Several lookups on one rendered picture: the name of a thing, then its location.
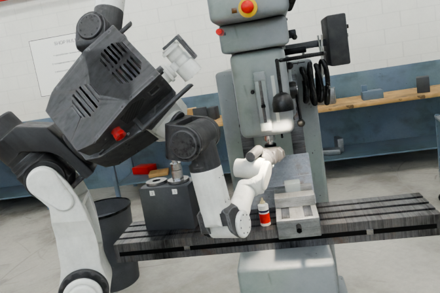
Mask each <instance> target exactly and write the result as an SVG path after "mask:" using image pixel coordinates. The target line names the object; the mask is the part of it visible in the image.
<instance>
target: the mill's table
mask: <svg viewBox="0 0 440 293"><path fill-rule="evenodd" d="M316 208H317V210H318V214H319V217H320V226H321V235H320V236H312V237H299V238H291V239H279V238H278V229H277V224H276V208H275V207H272V208H268V209H269V214H270V223H271V224H270V225H269V226H261V223H260V218H259V210H258V209H252V210H251V211H250V214H249V217H250V220H251V229H250V233H249V234H248V236H247V237H245V238H207V237H206V236H204V235H202V234H201V231H200V226H199V224H198V225H197V227H196V228H195V229H182V230H154V231H147V229H146V225H145V221H137V222H132V223H131V225H130V227H129V228H127V229H126V230H125V232H124V233H123V234H122V235H121V236H120V237H119V240H117V241H116V242H115V244H114V245H113V247H114V250H115V256H116V259H117V263H123V262H138V261H146V260H161V259H169V258H184V257H191V256H206V255H214V254H229V253H237V252H251V251H260V250H274V249H289V248H297V247H312V246H320V245H335V244H343V243H357V242H366V241H380V240H388V239H403V238H411V237H425V236H434V235H440V212H439V211H438V210H437V209H435V207H434V206H433V205H432V204H431V203H429V201H428V200H427V199H426V198H423V195H421V194H420V193H411V194H400V195H392V196H380V197H373V198H361V199H349V200H342V201H329V202H323V203H316Z"/></svg>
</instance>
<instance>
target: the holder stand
mask: <svg viewBox="0 0 440 293"><path fill-rule="evenodd" d="M183 177H184V178H183V179H181V180H178V181H174V180H173V179H172V178H170V179H167V178H166V177H159V178H155V179H151V180H148V181H147V182H146V184H145V185H143V186H142V187H141V188H140V189H139V195H140V199H141V205H142V209H143V216H144V219H145V225H146V229H147V231H154V230H182V229H195V228H196V227H197V225H198V219H197V214H198V212H199V211H200V208H199V204H198V200H197V197H196V192H195V190H194V185H193V181H192V178H191V177H189V176H186V175H184V176H183Z"/></svg>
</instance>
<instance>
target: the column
mask: <svg viewBox="0 0 440 293"><path fill-rule="evenodd" d="M302 61H305V62H304V63H298V62H302ZM309 61H311V62H312V60H311V59H308V58H304V59H299V60H292V61H290V62H291V63H296V64H293V68H292V69H291V76H292V81H295V82H296V85H297V88H298V92H297V93H298V97H299V104H300V108H301V115H302V119H303V120H304V121H305V125H304V126H303V127H299V126H298V125H297V121H298V120H299V116H298V112H297V111H296V115H295V116H294V119H295V120H294V128H293V130H292V131H291V132H289V133H283V137H284V138H281V134H277V135H275V137H276V139H275V140H274V141H273V143H276V146H277V147H281V148H282V149H283V150H284V151H285V155H291V154H301V153H307V152H308V155H309V159H310V167H311V172H312V180H313V185H314V192H315V197H316V203H323V202H329V196H328V191H327V180H326V174H325V164H324V158H323V148H322V142H321V131H320V121H319V116H318V105H316V106H313V105H312V103H311V101H310V98H309V102H308V103H307V104H305V103H304V102H303V84H302V80H303V77H302V75H301V74H300V71H299V67H301V66H303V67H304V69H305V71H306V70H307V63H308V62H309ZM215 78H216V83H217V91H218V95H219V103H220V108H221V116H222V120H223V128H224V132H225V140H226V145H227V152H228V157H229V165H230V173H231V177H232V185H233V190H234V191H235V189H236V186H237V184H238V181H240V180H243V179H244V178H240V177H235V176H234V173H233V166H234V162H235V160H236V159H237V158H239V159H245V158H246V154H247V153H248V152H249V151H250V150H251V149H253V148H254V147H255V146H257V145H260V146H262V147H265V144H266V143H267V142H266V141H263V137H252V138H245V137H244V136H243V135H242V134H241V131H240V128H239V124H240V122H239V118H238V110H237V105H236V97H235V93H234V84H233V79H232V71H231V69H228V70H226V71H221V72H219V73H217V74H216V76H215ZM329 246H330V249H331V253H332V256H333V260H334V263H335V270H336V276H337V286H338V292H337V293H340V288H339V278H338V271H337V261H336V256H335V245H329Z"/></svg>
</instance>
